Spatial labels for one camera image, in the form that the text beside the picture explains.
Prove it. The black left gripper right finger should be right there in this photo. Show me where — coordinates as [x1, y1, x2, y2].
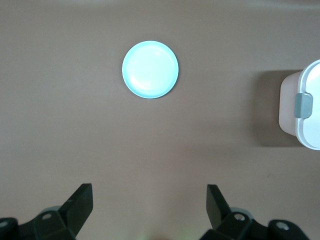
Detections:
[199, 184, 311, 240]

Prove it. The light blue round plate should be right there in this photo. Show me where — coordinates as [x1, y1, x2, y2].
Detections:
[121, 40, 180, 100]

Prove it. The pink storage box white lid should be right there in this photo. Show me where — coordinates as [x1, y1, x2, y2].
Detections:
[278, 59, 320, 151]

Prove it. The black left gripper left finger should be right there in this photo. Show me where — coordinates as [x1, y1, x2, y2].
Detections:
[0, 183, 94, 240]

